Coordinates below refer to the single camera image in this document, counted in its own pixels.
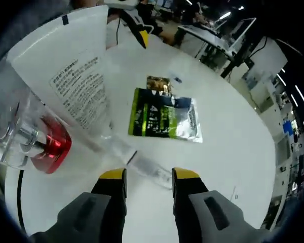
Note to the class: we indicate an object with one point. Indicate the gold foil skincare sachet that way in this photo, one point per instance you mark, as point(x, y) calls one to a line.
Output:
point(155, 84)

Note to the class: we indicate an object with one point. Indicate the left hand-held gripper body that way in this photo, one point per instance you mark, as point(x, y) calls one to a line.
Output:
point(121, 3)

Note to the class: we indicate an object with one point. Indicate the clear white tube red label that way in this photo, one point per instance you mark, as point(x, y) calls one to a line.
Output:
point(152, 172)

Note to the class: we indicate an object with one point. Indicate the blue storage bin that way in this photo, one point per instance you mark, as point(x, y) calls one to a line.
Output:
point(287, 127)

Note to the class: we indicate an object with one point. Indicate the green black skincare sachet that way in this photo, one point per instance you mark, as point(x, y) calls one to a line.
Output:
point(147, 114)

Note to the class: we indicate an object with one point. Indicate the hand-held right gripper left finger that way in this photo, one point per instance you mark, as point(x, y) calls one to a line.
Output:
point(91, 217)

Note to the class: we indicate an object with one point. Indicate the white pump bottle red collar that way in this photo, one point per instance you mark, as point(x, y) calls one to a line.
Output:
point(53, 144)

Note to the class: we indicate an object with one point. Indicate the white skincare tube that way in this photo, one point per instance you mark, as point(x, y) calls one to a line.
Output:
point(66, 50)

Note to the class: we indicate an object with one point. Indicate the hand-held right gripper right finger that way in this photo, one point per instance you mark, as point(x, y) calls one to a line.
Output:
point(192, 222)

